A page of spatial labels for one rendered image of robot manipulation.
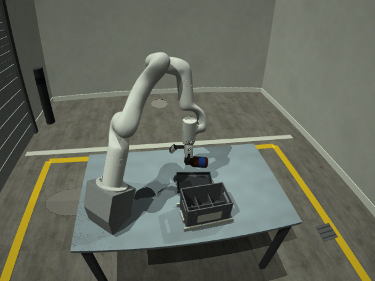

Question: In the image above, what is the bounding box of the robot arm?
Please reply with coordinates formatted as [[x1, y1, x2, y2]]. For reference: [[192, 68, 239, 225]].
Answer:
[[96, 52, 207, 192]]

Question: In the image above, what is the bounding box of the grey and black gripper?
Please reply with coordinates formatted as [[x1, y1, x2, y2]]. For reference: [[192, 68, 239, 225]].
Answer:
[[183, 143, 193, 165]]

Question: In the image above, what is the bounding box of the brown bottle with blue label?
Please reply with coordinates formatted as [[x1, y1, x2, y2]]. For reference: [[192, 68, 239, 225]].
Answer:
[[190, 157, 208, 168]]

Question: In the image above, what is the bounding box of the dark grey crate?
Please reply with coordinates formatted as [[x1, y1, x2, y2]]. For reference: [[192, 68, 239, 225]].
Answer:
[[180, 182, 234, 227]]

